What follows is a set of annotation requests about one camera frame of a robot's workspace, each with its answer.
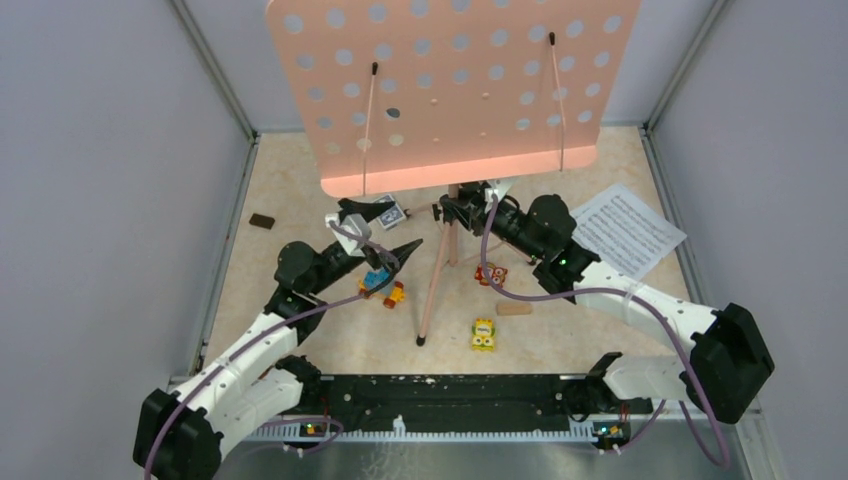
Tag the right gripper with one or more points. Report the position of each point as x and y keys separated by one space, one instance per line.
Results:
x=472 y=218

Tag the sheet music page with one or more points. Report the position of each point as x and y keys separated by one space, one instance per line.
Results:
x=625 y=232

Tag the toy block car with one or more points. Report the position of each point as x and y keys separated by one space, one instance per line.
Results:
x=391 y=293

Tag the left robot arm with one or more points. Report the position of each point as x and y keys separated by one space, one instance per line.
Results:
x=188 y=433

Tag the yellow owl toy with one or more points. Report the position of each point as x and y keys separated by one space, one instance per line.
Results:
x=483 y=335

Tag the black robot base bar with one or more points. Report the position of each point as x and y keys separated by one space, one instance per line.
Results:
x=471 y=403

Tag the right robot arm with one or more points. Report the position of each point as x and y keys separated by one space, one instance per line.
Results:
x=719 y=360

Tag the wooden block near owl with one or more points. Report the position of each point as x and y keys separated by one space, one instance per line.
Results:
x=513 y=308

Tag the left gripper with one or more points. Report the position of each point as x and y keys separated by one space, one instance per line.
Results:
x=386 y=259

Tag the red owl toy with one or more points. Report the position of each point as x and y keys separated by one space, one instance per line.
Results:
x=490 y=273

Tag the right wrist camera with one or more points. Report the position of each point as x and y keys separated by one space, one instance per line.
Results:
x=498 y=188

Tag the blue playing card deck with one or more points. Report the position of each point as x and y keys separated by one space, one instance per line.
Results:
x=393 y=216

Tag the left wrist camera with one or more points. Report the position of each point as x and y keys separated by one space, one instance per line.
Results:
x=351 y=232

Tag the pink music stand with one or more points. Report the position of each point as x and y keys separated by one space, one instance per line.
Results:
x=400 y=95

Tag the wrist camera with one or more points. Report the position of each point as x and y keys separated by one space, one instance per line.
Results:
x=498 y=188
x=351 y=232

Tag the small brown flat block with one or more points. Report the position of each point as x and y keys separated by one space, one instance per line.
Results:
x=261 y=221

